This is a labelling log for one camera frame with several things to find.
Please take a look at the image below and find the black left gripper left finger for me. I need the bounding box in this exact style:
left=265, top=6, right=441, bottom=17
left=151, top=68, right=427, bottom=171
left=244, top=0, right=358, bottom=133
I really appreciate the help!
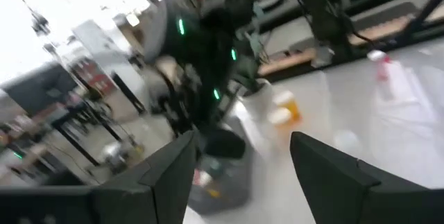
left=92, top=130, right=198, bottom=224

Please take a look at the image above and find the pink pill bottle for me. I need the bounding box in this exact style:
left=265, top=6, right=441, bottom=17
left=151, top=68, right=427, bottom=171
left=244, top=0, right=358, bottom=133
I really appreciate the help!
left=191, top=169, right=213, bottom=187

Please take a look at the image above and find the wooden table board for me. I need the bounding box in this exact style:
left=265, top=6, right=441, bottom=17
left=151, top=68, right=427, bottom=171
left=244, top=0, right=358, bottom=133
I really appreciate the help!
left=258, top=12, right=413, bottom=76

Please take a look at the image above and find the large orange pill bottle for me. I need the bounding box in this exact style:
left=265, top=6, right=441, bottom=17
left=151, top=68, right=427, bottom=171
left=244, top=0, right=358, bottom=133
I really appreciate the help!
left=273, top=90, right=302, bottom=123

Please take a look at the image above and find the black aluminium table frame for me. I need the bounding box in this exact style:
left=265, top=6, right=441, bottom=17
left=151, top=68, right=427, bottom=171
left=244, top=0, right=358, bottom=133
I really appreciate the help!
left=256, top=0, right=444, bottom=81

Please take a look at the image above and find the green leafy plant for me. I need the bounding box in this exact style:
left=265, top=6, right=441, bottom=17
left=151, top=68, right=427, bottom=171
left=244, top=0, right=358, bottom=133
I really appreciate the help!
left=231, top=53, right=268, bottom=95

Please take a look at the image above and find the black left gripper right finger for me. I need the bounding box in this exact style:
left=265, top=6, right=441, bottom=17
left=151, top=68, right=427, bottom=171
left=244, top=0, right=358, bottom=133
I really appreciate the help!
left=290, top=131, right=382, bottom=224

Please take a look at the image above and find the blue bottle with red pills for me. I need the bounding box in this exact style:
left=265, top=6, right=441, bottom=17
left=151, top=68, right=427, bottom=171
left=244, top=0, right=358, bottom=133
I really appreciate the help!
left=366, top=49, right=395, bottom=83

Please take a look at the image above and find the grey plastic bin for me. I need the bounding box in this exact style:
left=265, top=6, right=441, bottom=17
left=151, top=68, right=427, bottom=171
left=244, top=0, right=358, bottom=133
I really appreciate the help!
left=187, top=126, right=256, bottom=216

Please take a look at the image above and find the white plant pot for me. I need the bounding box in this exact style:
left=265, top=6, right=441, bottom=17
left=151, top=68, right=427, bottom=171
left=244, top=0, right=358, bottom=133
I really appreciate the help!
left=234, top=77, right=279, bottom=156

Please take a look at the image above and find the teal pill bottle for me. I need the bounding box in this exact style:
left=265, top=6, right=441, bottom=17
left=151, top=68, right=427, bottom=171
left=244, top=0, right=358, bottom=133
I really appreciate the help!
left=205, top=157, right=223, bottom=175

